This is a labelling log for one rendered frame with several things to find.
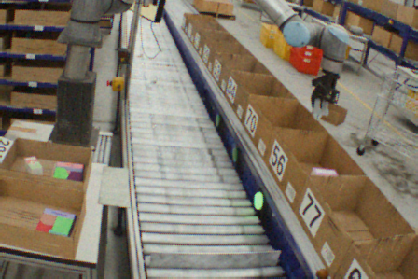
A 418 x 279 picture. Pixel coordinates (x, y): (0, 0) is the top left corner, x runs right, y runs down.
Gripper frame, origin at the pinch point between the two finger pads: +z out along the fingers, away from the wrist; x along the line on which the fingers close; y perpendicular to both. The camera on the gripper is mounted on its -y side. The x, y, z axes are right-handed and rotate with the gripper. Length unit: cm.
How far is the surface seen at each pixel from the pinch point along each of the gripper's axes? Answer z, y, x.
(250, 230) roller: 45, 15, -23
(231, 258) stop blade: 40, 36, -37
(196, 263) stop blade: 43, 35, -49
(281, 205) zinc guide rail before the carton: 29.8, 18.3, -14.9
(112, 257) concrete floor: 118, -48, -72
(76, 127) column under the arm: 33, -46, -93
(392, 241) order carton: 16, 62, 6
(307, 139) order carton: 18.0, -16.0, 8.6
